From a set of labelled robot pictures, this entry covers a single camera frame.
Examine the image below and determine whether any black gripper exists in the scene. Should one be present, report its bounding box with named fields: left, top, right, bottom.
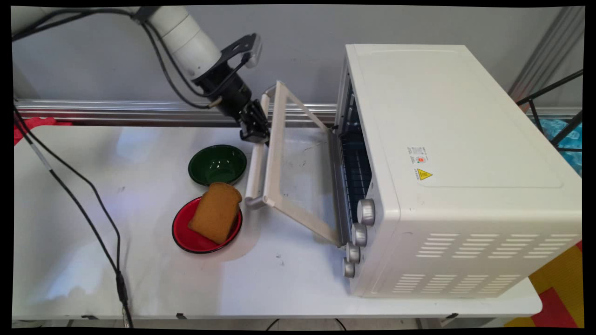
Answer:
left=192, top=64, right=271, bottom=144

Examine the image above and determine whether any brown bread slice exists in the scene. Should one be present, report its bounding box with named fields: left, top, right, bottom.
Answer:
left=188, top=181, right=243, bottom=245

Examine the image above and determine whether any green bowl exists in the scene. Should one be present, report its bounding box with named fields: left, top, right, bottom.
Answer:
left=188, top=144, right=248, bottom=187

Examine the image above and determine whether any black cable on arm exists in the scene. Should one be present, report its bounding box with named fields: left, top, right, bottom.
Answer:
left=12, top=7, right=250, bottom=111

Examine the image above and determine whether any black cable under table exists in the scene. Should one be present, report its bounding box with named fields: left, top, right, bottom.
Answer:
left=264, top=318, right=348, bottom=331

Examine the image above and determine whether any aluminium rail behind table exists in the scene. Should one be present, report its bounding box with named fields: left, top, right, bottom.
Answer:
left=14, top=98, right=339, bottom=128

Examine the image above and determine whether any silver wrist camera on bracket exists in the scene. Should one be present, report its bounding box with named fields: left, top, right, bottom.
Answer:
left=220, top=33, right=263, bottom=70

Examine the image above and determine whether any white oven door with handle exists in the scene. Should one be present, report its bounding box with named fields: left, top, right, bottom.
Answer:
left=244, top=80, right=349, bottom=248

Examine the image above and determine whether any aluminium profile post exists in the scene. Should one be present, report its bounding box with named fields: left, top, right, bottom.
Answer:
left=509, top=7, right=585, bottom=104

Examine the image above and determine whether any thin black cable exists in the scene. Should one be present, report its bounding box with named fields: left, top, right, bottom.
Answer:
left=14, top=106, right=122, bottom=275

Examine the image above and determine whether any red cloth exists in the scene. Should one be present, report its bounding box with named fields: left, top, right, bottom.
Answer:
left=14, top=117, right=74, bottom=145

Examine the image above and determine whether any white toaster oven body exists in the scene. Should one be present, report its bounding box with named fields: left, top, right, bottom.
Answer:
left=334, top=44, right=582, bottom=299

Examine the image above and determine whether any red plate with black rim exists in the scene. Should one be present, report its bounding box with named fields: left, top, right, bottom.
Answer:
left=172, top=196, right=243, bottom=255

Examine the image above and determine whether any blue patterned sheet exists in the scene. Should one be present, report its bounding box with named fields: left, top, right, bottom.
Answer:
left=540, top=119, right=583, bottom=176

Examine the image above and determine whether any black wire oven rack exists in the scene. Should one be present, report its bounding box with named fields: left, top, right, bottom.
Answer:
left=341, top=91, right=373, bottom=225

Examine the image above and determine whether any black metal frame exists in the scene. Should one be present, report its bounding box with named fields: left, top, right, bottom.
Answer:
left=517, top=71, right=584, bottom=154

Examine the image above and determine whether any black cable with connector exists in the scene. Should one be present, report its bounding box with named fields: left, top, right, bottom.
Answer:
left=14, top=119, right=135, bottom=329

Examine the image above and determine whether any yellow red foam floor mat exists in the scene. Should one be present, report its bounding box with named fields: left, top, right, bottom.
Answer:
left=504, top=242, right=584, bottom=329

